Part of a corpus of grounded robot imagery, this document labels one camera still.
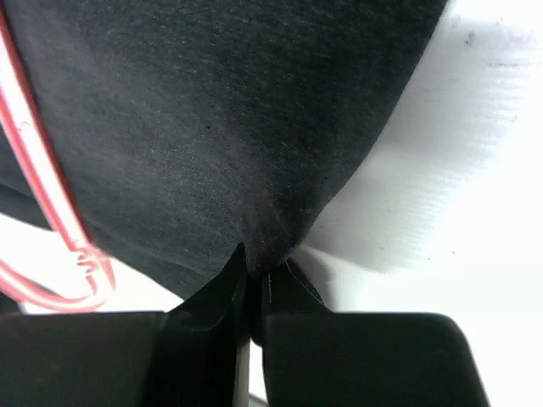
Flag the pink hanger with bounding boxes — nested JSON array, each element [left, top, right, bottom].
[[1, 17, 116, 313]]

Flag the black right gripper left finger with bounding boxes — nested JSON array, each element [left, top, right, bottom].
[[1, 246, 249, 406]]

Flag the black trousers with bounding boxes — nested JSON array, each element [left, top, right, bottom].
[[1, 0, 445, 298]]

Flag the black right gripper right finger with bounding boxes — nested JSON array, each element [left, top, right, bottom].
[[253, 262, 489, 407]]

